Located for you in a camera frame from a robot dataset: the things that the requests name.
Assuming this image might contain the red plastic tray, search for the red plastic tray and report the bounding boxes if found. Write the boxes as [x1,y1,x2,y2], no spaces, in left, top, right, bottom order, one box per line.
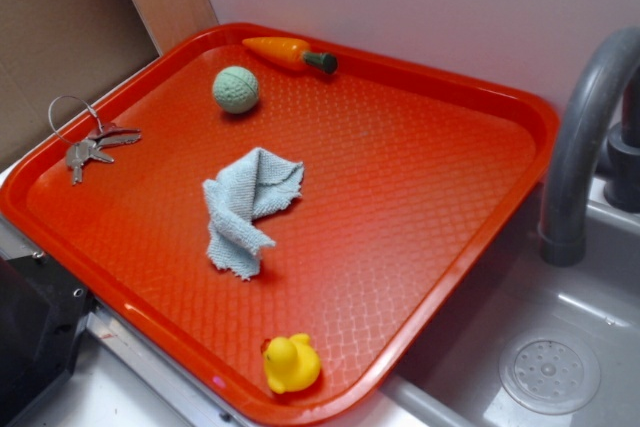
[1,24,558,426]

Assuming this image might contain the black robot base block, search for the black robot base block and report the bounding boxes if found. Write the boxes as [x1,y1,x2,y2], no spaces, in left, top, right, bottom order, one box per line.
[1,253,93,426]

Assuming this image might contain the light blue cloth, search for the light blue cloth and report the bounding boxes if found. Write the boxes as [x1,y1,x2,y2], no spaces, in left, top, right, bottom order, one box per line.
[203,148,305,281]

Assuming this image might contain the round sink drain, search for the round sink drain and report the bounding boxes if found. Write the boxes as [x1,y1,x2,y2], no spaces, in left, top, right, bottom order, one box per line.
[498,329,601,415]

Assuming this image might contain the yellow rubber duck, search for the yellow rubber duck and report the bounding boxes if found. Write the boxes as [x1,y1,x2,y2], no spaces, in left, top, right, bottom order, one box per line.
[261,333,322,394]

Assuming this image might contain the silver keys on wire ring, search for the silver keys on wire ring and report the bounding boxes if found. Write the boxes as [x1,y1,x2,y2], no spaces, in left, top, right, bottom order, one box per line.
[47,95,142,186]

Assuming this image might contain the grey toy faucet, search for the grey toy faucet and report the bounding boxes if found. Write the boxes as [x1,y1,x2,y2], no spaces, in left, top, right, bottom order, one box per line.
[538,26,639,267]

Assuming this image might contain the green ball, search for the green ball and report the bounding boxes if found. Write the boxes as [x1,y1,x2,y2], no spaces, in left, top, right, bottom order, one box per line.
[212,66,259,114]

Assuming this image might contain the orange toy carrot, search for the orange toy carrot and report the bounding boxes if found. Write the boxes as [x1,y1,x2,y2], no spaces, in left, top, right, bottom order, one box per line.
[242,36,338,75]

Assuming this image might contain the dark grey faucet handle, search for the dark grey faucet handle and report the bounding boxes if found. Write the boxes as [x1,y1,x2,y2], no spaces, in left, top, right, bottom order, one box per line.
[604,71,639,213]

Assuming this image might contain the brown cardboard panel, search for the brown cardboard panel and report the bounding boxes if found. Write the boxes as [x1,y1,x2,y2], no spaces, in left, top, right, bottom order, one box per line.
[1,0,217,167]

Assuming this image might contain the grey toy sink basin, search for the grey toy sink basin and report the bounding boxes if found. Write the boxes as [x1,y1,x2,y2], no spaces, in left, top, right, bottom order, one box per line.
[384,174,640,427]

